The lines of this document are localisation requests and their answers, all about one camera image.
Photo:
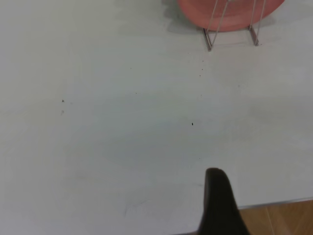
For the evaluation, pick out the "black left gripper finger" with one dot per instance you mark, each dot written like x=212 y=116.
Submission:
x=220 y=205

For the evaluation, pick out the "red round plate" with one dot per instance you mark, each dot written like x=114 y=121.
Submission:
x=230 y=14

